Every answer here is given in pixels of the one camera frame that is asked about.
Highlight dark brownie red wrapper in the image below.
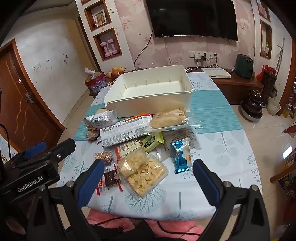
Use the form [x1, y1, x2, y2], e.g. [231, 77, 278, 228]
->
[96, 164, 123, 196]

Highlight round nut cake packet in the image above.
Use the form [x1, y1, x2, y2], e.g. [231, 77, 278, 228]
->
[95, 151, 113, 165]

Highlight red striped Lipo packet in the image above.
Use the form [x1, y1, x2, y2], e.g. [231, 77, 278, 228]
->
[114, 140, 142, 162]

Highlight clear pack yellow puffs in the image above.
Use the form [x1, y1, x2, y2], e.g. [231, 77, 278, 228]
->
[127, 154, 169, 197]

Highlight blue white snack packet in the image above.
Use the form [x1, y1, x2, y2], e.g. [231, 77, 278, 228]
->
[170, 138, 193, 174]

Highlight silver white snack bag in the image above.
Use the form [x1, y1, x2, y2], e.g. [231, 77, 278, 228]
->
[82, 110, 118, 129]

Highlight large white biscuit package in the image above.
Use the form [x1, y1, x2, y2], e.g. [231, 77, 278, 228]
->
[100, 115, 152, 147]

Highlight clear bag printed wafers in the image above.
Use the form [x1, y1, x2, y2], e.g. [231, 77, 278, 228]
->
[163, 127, 202, 150]

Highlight green pineapple cake packet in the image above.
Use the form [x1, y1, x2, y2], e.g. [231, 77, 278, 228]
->
[141, 132, 164, 153]

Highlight beige wafer bar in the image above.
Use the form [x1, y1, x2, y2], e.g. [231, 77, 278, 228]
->
[95, 108, 107, 114]

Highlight orange white oats bar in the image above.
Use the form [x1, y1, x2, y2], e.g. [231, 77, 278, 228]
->
[135, 113, 152, 118]

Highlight bread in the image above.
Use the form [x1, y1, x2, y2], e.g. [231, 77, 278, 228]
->
[144, 107, 203, 134]

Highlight brown wooden door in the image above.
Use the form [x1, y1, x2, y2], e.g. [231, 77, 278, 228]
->
[1, 40, 65, 152]

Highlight floral tablecloth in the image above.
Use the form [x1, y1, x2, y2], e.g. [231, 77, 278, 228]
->
[56, 72, 263, 222]

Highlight brown white wrapper packet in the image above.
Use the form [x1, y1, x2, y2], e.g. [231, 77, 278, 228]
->
[86, 125, 100, 141]

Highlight teal striped table runner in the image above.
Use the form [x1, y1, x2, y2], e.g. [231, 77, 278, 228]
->
[73, 89, 243, 141]

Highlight white plastic storage bin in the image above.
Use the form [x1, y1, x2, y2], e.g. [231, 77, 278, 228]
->
[104, 65, 194, 118]

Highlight fruit bowl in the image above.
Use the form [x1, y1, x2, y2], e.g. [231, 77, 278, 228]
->
[105, 66, 126, 79]

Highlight white bucket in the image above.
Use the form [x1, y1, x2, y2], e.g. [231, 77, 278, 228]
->
[266, 97, 281, 116]

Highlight wooden tv cabinet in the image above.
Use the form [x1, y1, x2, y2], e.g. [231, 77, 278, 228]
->
[184, 67, 265, 105]

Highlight white set-top box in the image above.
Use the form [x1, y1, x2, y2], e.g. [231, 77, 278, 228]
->
[201, 68, 231, 79]

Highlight pink dumbbell pair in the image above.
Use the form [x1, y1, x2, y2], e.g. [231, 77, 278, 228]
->
[100, 39, 119, 58]

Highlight framed picture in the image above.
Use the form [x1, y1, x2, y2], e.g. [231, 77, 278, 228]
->
[94, 9, 107, 27]

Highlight wall power outlet strip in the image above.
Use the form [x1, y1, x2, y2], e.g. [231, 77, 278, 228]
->
[189, 51, 218, 60]

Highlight black wall television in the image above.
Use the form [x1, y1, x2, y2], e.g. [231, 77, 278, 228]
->
[146, 0, 238, 41]

